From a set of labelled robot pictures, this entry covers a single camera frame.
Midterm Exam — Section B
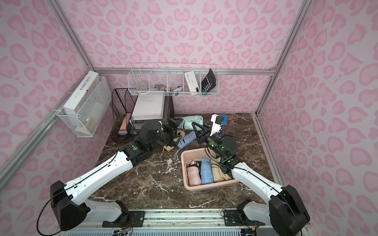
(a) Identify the white wire wall basket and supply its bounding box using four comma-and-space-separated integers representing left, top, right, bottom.
128, 63, 221, 97

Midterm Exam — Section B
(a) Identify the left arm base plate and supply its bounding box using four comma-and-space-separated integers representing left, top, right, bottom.
102, 210, 146, 228

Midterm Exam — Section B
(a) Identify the pink umbrella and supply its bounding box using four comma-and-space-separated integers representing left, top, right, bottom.
187, 160, 201, 187

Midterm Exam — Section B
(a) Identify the long white box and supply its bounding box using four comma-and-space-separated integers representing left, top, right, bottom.
63, 71, 100, 116

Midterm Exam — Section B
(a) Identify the white paper stack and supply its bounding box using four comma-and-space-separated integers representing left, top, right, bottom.
132, 95, 165, 121

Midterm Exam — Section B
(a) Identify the cream umbrella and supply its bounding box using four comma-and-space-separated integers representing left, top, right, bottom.
163, 130, 185, 152
210, 159, 232, 183

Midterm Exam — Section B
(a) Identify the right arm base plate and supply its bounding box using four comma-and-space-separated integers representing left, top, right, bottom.
220, 209, 265, 227

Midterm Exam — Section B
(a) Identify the mint green umbrella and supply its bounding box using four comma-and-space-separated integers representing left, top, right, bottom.
178, 115, 203, 130

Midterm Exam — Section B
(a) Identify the black calculator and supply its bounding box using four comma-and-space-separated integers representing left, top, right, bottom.
201, 69, 216, 93

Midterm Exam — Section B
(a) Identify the aluminium front rail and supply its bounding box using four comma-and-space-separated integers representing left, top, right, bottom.
59, 208, 277, 236

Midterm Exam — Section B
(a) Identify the white wire side basket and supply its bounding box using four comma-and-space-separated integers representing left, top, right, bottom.
57, 76, 111, 138

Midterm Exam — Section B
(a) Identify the pink plastic storage box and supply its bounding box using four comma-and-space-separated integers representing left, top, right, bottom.
181, 148, 239, 191

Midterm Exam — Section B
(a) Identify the blue lid pencil jar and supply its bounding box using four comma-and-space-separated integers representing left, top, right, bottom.
219, 114, 228, 125

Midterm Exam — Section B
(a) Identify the small white box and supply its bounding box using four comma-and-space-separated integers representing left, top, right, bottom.
184, 70, 200, 95

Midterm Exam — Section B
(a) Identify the black wire file rack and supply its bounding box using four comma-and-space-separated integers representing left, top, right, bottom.
110, 88, 174, 142

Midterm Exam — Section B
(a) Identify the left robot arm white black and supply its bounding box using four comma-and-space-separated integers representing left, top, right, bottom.
47, 118, 183, 232

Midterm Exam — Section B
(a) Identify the blue umbrella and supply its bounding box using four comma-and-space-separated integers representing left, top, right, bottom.
174, 131, 197, 159
200, 158, 214, 185

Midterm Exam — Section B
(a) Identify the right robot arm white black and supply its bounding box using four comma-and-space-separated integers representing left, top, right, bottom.
192, 123, 311, 236

